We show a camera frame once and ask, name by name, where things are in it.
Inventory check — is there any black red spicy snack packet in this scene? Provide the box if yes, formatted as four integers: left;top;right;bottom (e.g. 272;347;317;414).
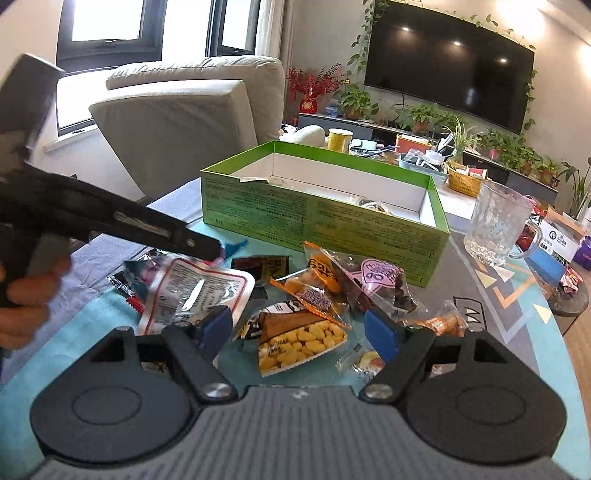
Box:
231;255;290;284

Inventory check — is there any clear nut packet pink label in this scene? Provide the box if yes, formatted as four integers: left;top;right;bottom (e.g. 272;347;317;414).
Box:
407;300;468;337

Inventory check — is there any white cartoon snack pouch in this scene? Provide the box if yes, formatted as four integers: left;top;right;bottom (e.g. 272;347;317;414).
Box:
138;257;256;335

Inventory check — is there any pink label dried fruit packet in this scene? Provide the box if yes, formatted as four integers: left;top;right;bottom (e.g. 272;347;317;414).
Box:
320;248;417;318

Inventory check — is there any blue orange sausage packet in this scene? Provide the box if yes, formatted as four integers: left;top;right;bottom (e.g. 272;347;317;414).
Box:
108;249;165;314

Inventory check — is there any yellow broad bean packet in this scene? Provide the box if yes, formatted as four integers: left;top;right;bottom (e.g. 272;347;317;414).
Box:
235;300;348;377

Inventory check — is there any orange peanut snack packet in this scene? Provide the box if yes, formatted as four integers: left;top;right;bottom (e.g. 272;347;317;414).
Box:
270;242;352;330

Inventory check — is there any clear packet yellow purple candy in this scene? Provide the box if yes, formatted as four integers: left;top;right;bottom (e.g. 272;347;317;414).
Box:
335;342;386;380

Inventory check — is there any person's left hand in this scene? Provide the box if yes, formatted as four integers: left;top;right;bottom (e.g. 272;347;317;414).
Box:
0;256;71;350

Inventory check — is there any teal patterned table mat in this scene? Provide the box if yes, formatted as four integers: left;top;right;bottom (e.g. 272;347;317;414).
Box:
1;228;590;479

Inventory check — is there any beige sofa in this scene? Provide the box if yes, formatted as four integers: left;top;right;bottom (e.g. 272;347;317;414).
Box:
89;55;286;199

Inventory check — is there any green cardboard box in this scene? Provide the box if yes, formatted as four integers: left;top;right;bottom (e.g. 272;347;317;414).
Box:
200;141;450;287

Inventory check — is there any white round coffee table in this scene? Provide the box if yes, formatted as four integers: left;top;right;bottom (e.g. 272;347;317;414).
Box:
437;184;476;234

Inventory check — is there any yellow tin can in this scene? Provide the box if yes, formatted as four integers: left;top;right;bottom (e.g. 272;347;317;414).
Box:
327;128;353;154

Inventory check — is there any clear glass mug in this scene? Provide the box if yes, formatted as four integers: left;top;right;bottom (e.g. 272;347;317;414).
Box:
464;180;543;266

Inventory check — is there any yellow woven basket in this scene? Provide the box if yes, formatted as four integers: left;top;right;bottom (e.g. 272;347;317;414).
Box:
448;168;483;198

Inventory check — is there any blue plastic tray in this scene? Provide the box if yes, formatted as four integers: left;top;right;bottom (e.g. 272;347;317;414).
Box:
399;154;448;186

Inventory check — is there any red flower arrangement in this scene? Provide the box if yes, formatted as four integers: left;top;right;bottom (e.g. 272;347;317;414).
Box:
287;63;343;114

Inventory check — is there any white blue carton box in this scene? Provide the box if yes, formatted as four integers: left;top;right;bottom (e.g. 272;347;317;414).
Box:
526;220;579;287

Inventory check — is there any dark tv cabinet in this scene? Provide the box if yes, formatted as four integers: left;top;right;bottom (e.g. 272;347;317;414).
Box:
297;113;558;206

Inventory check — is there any orange box on cabinet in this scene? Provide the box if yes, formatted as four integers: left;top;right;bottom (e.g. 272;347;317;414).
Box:
394;134;432;155

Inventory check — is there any black wall television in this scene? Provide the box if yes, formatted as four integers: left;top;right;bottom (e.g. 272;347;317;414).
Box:
365;2;534;133

